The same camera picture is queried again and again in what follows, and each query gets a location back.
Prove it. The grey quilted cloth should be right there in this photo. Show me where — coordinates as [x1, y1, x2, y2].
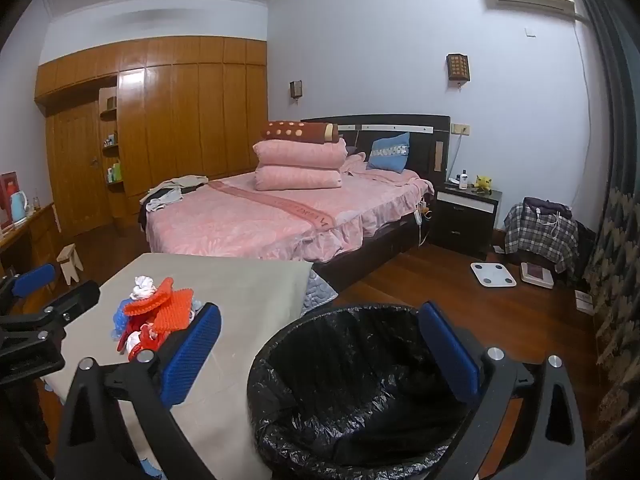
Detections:
[300, 267, 343, 317]

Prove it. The dark nightstand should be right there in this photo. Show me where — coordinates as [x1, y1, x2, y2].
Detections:
[431, 182, 502, 261]

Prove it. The light blue kettle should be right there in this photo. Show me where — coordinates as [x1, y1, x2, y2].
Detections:
[7, 190, 30, 224]

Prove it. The red box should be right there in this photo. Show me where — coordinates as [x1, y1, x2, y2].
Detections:
[0, 172, 22, 231]

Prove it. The large wall lamp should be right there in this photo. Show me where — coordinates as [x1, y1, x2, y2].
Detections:
[446, 52, 471, 83]

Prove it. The blue sock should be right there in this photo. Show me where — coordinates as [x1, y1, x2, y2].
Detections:
[107, 299, 132, 343]

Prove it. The plaid cloth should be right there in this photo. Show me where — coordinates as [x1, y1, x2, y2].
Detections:
[502, 204, 581, 273]

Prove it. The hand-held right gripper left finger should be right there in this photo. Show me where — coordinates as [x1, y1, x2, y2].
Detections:
[52, 302, 223, 480]

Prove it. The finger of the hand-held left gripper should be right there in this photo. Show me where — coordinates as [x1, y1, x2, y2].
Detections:
[0, 263, 57, 306]
[0, 280, 102, 333]

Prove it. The white bathroom scale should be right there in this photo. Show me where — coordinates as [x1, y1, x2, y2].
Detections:
[470, 261, 517, 289]

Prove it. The white tissue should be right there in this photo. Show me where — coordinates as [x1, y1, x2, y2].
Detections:
[131, 275, 160, 301]

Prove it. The patterned curtain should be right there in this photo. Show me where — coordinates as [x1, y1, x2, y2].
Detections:
[582, 187, 640, 471]

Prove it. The scale with red top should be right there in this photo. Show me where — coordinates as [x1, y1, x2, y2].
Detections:
[519, 261, 556, 290]

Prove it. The brown dotted pillow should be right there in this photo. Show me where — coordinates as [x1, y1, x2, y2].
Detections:
[260, 120, 341, 143]

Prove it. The pink folded quilt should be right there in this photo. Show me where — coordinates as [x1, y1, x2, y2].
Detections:
[254, 165, 343, 192]
[252, 137, 348, 170]

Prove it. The orange mesh pad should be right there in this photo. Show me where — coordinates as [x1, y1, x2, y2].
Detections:
[150, 287, 195, 333]
[124, 276, 176, 317]

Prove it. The pile of clothes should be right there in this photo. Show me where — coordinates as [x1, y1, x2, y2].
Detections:
[139, 175, 208, 231]

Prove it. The wooden wardrobe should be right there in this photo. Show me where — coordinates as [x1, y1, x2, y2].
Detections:
[34, 35, 268, 241]

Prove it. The pink bedspread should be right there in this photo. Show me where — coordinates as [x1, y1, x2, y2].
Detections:
[145, 167, 435, 265]

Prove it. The dark grey curtain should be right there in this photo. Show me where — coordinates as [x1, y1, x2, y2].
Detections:
[560, 0, 640, 241]

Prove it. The blue cushion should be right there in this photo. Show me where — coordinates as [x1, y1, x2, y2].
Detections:
[366, 132, 412, 173]

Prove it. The dark wooden bed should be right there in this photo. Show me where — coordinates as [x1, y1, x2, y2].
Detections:
[140, 114, 451, 293]

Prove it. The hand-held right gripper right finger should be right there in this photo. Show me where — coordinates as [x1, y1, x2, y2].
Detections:
[417, 301, 586, 480]

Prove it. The trash bin with black bag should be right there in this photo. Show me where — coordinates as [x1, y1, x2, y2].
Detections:
[246, 304, 506, 468]

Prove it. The small wooden stool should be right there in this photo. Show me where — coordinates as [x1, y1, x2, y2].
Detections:
[56, 243, 83, 283]

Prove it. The dark jacket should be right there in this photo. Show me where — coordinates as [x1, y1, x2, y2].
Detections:
[522, 196, 573, 221]

